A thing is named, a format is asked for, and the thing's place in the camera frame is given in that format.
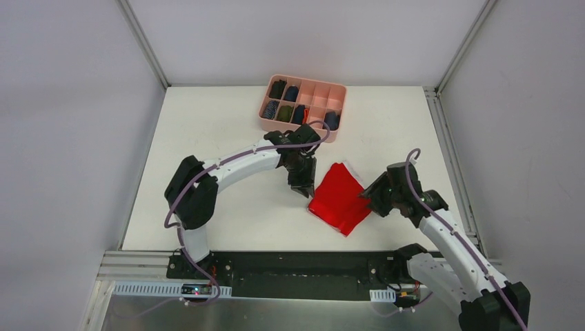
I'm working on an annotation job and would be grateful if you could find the red underwear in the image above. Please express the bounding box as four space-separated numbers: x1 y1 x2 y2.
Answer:
308 161 371 237

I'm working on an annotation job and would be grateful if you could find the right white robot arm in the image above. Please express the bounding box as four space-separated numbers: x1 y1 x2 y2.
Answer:
360 162 531 330

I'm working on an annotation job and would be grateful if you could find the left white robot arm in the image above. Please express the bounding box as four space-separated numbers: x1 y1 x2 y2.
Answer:
163 124 327 279

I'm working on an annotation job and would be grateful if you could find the blue orange rolled underwear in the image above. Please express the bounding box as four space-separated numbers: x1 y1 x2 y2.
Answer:
291 104 310 125

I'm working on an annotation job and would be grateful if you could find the olive green rolled underwear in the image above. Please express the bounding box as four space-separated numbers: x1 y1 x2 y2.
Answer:
275 106 294 123

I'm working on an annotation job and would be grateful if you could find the dark blue rolled underwear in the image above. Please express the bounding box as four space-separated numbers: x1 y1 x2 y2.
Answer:
324 112 341 131

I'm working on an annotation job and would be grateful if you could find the blue striped rolled underwear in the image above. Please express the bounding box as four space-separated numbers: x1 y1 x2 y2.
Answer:
261 99 279 120

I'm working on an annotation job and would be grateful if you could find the navy rolled underwear top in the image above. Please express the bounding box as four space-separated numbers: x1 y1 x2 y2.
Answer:
283 86 299 102

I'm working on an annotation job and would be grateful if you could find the black rolled underwear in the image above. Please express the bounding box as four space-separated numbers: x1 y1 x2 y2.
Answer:
268 79 287 99

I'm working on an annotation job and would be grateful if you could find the pink compartment organizer box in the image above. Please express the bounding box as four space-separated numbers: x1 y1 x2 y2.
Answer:
257 74 347 143

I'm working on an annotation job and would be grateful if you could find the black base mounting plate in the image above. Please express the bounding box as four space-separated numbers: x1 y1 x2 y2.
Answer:
166 250 424 307

